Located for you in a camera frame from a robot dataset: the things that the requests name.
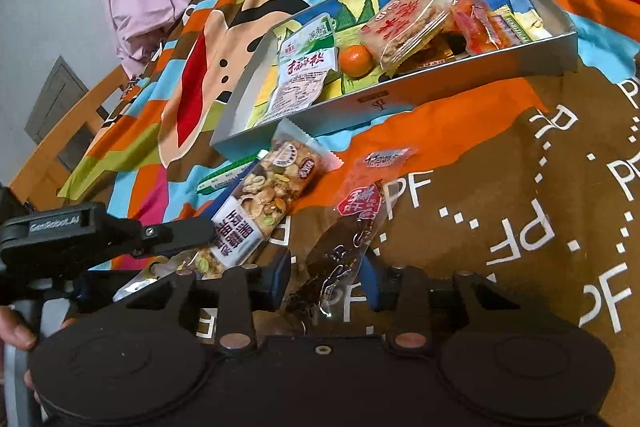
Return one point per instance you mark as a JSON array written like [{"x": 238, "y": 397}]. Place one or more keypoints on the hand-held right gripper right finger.
[{"x": 370, "y": 282}]

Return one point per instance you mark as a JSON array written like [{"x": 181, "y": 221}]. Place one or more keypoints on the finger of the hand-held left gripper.
[{"x": 175, "y": 234}]

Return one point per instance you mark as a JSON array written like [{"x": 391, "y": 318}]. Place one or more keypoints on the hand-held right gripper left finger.
[{"x": 277, "y": 279}]

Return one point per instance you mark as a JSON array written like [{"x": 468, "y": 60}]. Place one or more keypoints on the clear dark dried fruit packet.
[{"x": 350, "y": 227}]

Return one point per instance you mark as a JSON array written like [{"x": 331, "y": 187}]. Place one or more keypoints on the mixed nut bar packet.
[{"x": 260, "y": 202}]

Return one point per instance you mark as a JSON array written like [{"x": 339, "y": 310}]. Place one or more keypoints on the dinosaur print cardboard box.
[{"x": 450, "y": 87}]

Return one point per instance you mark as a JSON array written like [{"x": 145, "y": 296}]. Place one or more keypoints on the person's left hand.
[{"x": 17, "y": 332}]

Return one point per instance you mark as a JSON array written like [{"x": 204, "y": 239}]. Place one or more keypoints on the green white stick packet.
[{"x": 225, "y": 177}]

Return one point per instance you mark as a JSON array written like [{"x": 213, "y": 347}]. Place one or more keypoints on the grey door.
[{"x": 62, "y": 107}]

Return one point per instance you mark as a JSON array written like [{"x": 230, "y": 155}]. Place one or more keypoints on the colourful printed blanket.
[{"x": 500, "y": 157}]

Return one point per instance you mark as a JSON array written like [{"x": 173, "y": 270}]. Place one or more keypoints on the white green snack packet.
[{"x": 302, "y": 72}]

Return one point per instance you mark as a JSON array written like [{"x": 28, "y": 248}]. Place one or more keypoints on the orange tangerine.
[{"x": 356, "y": 62}]

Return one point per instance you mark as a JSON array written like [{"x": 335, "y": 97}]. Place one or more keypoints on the golden snack packet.
[{"x": 435, "y": 57}]

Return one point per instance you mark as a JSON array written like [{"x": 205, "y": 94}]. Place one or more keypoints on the clear rice cracker packet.
[{"x": 400, "y": 32}]

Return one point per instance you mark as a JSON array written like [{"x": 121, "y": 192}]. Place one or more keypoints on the red snack packet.
[{"x": 477, "y": 24}]

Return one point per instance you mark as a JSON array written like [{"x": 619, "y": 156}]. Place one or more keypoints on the yellow green snack packet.
[{"x": 522, "y": 24}]

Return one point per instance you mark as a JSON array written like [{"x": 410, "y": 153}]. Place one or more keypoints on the wooden bed frame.
[{"x": 65, "y": 137}]

